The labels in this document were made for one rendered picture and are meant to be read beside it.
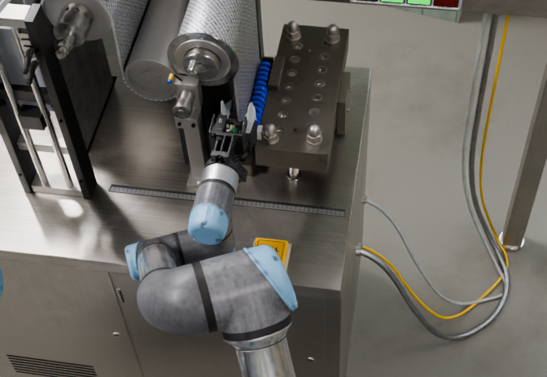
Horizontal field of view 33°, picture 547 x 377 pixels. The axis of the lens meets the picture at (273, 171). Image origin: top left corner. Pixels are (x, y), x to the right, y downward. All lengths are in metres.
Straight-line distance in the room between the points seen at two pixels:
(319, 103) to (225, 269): 0.73
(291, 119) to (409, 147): 1.35
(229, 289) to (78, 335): 1.04
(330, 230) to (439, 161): 1.35
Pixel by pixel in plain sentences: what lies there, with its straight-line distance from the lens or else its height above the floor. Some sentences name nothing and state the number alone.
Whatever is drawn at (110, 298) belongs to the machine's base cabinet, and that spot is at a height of 0.70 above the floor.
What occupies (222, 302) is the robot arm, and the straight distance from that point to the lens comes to 1.46.
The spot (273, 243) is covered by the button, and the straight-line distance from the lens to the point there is 1.99.
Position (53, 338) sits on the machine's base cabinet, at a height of 0.45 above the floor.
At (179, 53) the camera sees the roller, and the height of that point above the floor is 1.27.
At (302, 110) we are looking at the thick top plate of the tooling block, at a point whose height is 1.03.
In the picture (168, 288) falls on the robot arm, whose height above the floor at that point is 1.33.
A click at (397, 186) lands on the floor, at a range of 3.26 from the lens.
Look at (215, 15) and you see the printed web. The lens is 1.90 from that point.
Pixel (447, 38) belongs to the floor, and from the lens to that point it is 3.78.
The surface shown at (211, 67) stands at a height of 1.25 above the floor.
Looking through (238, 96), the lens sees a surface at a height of 1.13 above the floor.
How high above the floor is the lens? 2.56
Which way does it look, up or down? 51 degrees down
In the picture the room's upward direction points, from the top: 4 degrees counter-clockwise
